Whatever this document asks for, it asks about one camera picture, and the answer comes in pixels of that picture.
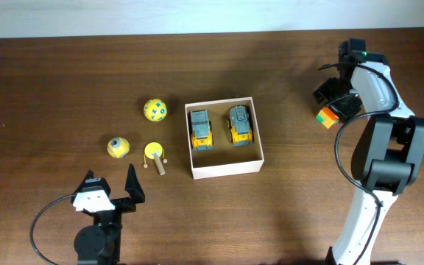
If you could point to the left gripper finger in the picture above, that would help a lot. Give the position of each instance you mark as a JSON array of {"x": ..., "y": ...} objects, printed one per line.
[
  {"x": 133, "y": 187},
  {"x": 89, "y": 184}
]

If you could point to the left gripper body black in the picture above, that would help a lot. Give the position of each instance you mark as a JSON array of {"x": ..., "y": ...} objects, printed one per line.
[{"x": 114, "y": 216}]

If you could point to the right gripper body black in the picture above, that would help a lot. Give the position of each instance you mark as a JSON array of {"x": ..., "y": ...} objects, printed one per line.
[{"x": 343, "y": 104}]

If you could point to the multicolour puzzle cube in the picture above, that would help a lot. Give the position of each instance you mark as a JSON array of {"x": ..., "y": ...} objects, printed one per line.
[{"x": 327, "y": 117}]

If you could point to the yellow grey dump truck toy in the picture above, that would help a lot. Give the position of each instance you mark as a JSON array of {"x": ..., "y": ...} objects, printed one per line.
[{"x": 201, "y": 134}]

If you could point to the yellow grey mixer truck toy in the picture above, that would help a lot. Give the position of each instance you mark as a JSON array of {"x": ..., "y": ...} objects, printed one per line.
[{"x": 240, "y": 126}]

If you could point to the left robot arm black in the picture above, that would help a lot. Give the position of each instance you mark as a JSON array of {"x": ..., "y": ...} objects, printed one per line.
[{"x": 100, "y": 242}]

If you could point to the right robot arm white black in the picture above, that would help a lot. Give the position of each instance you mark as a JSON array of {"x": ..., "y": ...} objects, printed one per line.
[{"x": 389, "y": 153}]

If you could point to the yellow ball with eye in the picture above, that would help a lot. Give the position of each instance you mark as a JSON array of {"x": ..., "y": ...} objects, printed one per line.
[{"x": 118, "y": 147}]

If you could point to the yellow wooden pellet drum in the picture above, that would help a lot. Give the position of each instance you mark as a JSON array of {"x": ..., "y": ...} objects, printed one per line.
[{"x": 154, "y": 151}]

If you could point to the yellow ball blue letters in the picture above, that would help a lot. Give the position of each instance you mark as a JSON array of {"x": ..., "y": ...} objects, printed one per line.
[{"x": 155, "y": 110}]

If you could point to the white cardboard box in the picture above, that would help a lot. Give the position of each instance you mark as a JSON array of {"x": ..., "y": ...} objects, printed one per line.
[{"x": 224, "y": 158}]

